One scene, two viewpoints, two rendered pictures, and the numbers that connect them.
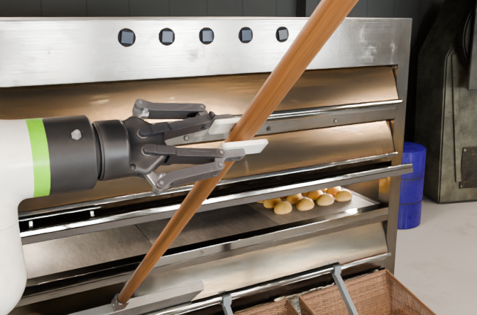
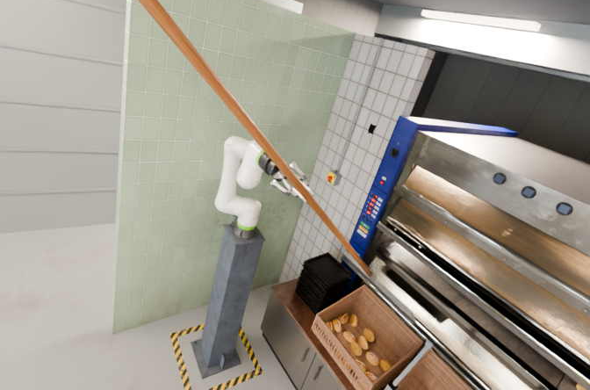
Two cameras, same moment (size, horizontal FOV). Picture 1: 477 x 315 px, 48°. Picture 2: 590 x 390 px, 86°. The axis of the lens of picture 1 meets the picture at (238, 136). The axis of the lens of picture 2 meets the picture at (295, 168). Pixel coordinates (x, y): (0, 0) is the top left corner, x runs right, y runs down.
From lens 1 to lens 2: 115 cm
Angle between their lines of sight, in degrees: 73
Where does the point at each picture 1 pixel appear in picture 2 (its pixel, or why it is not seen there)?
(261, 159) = (561, 324)
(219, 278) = (475, 357)
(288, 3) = not seen: outside the picture
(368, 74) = not seen: outside the picture
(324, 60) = not seen: outside the picture
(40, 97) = (438, 183)
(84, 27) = (477, 161)
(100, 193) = (435, 244)
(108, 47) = (485, 177)
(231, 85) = (569, 256)
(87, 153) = (263, 162)
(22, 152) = (256, 153)
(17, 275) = (246, 180)
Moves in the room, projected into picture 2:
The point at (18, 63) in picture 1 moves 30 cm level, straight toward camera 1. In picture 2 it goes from (435, 162) to (406, 161)
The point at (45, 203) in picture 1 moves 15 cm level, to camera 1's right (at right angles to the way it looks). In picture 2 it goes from (411, 228) to (421, 241)
